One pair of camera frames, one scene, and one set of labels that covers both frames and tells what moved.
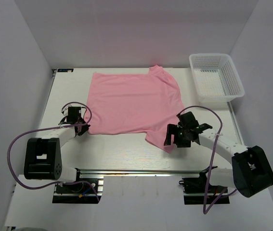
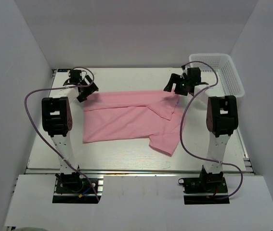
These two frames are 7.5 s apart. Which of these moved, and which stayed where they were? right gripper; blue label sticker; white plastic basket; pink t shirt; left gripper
Moved: right gripper; left gripper; pink t shirt
Stayed: blue label sticker; white plastic basket
